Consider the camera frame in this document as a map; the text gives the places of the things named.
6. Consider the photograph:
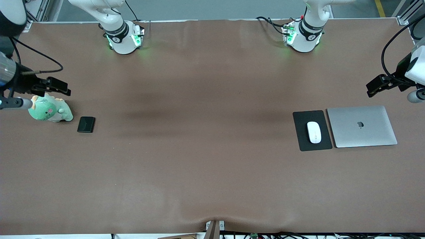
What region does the black phone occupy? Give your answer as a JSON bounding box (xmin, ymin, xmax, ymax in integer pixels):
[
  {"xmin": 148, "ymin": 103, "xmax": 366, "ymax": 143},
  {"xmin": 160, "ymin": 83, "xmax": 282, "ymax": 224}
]
[{"xmin": 77, "ymin": 117, "xmax": 96, "ymax": 133}]

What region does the white computer mouse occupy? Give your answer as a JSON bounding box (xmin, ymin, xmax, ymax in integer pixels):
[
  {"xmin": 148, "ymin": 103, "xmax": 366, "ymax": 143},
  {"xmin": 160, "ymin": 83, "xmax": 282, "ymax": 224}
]
[{"xmin": 306, "ymin": 121, "xmax": 322, "ymax": 144}]

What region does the black mouse pad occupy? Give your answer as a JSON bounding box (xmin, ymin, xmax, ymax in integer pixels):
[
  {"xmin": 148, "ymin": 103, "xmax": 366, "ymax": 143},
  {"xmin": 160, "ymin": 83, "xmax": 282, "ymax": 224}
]
[{"xmin": 292, "ymin": 110, "xmax": 333, "ymax": 152}]

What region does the green dinosaur plush toy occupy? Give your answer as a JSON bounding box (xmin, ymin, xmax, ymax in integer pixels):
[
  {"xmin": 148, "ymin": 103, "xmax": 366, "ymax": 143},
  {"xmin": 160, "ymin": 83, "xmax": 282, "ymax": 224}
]
[{"xmin": 28, "ymin": 93, "xmax": 74, "ymax": 122}]

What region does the silver laptop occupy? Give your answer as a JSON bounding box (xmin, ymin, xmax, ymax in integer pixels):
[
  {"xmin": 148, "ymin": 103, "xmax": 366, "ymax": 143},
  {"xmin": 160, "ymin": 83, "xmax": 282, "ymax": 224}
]
[{"xmin": 327, "ymin": 106, "xmax": 398, "ymax": 148}]

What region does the brown table cover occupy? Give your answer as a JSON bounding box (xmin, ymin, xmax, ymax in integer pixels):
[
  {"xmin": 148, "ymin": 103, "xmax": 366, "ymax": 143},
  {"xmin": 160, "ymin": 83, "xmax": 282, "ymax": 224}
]
[{"xmin": 0, "ymin": 18, "xmax": 425, "ymax": 234}]

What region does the aluminium frame profile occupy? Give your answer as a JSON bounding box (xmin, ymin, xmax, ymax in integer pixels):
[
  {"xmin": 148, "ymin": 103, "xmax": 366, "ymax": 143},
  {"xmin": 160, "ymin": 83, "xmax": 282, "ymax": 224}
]
[
  {"xmin": 392, "ymin": 0, "xmax": 425, "ymax": 26},
  {"xmin": 23, "ymin": 0, "xmax": 51, "ymax": 32}
]

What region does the black right base cable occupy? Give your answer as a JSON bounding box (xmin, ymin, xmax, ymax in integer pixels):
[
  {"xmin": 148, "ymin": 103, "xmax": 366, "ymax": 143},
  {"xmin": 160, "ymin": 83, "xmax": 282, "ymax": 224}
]
[{"xmin": 125, "ymin": 0, "xmax": 139, "ymax": 22}]

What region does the black base cable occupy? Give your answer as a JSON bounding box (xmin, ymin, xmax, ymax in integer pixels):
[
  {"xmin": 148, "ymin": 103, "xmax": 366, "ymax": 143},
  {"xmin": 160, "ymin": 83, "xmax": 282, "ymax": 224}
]
[
  {"xmin": 256, "ymin": 16, "xmax": 301, "ymax": 35},
  {"xmin": 125, "ymin": 0, "xmax": 139, "ymax": 22}
]

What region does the black left base cable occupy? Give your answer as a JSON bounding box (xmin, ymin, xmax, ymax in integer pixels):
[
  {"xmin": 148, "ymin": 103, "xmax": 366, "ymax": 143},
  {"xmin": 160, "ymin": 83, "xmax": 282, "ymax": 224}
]
[{"xmin": 256, "ymin": 16, "xmax": 301, "ymax": 35}]

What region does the brown camera stand post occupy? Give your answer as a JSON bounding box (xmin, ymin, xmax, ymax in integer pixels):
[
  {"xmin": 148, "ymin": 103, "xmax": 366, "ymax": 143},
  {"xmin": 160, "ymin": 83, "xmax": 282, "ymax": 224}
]
[{"xmin": 205, "ymin": 220, "xmax": 225, "ymax": 239}]

